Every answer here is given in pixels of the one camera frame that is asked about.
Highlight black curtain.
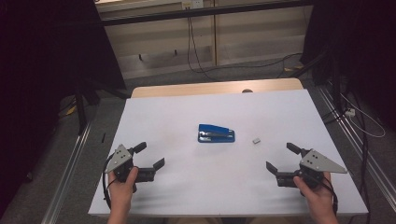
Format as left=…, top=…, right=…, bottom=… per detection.
left=0, top=0, right=127, bottom=218
left=300, top=0, right=396, bottom=132

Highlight wooden table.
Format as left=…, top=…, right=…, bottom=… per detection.
left=130, top=77, right=304, bottom=99

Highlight black floor cables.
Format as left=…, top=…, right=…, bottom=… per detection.
left=321, top=90, right=373, bottom=224

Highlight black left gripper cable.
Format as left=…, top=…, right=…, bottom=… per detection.
left=102, top=152, right=119, bottom=210

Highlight white wall socket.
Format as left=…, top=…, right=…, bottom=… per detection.
left=181, top=0, right=205, bottom=10

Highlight person's right hand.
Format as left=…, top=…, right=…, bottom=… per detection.
left=292, top=172, right=336, bottom=214

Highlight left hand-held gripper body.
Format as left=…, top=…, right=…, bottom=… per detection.
left=104, top=143, right=140, bottom=185

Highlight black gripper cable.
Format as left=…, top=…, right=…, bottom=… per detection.
left=322, top=178, right=340, bottom=217
left=102, top=152, right=119, bottom=210

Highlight aluminium floor rail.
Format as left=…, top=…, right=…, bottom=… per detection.
left=315, top=84, right=396, bottom=204
left=39, top=120, right=93, bottom=224

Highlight black horizontal beam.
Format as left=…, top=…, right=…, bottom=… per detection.
left=98, top=0, right=314, bottom=28

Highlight white table board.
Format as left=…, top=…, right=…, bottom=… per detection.
left=87, top=88, right=370, bottom=218

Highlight blue stapler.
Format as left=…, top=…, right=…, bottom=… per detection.
left=197, top=123, right=236, bottom=145

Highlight black metal stand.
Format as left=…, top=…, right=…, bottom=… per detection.
left=72, top=77, right=129, bottom=136
left=291, top=49, right=332, bottom=79

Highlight person's left hand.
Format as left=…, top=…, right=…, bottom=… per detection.
left=106, top=166, right=140, bottom=209

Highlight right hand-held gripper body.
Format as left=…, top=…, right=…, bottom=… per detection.
left=293, top=148, right=348, bottom=190

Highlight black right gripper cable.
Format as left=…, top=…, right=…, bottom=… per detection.
left=322, top=178, right=340, bottom=217

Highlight black hanging cable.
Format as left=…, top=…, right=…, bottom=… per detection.
left=186, top=7, right=304, bottom=82

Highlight white cable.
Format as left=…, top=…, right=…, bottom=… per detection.
left=339, top=92, right=387, bottom=139

